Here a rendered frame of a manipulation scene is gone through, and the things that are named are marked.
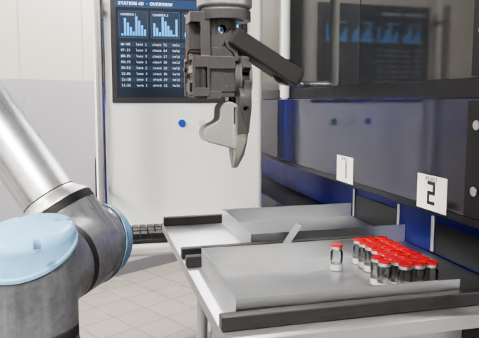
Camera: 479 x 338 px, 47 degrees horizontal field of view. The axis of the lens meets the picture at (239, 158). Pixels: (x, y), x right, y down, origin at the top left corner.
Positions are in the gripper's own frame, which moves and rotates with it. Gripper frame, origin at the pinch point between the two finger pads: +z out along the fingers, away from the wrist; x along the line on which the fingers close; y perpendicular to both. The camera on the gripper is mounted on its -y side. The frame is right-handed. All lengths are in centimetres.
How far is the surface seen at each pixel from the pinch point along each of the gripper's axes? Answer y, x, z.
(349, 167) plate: -35, -38, 7
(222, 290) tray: 1.9, -2.3, 19.7
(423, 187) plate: -35.5, -9.5, 7.0
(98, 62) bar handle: 18, -84, -19
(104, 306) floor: 17, -243, 109
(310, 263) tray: -17.7, -17.0, 21.4
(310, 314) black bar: -7.7, 8.0, 20.4
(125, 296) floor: 5, -256, 109
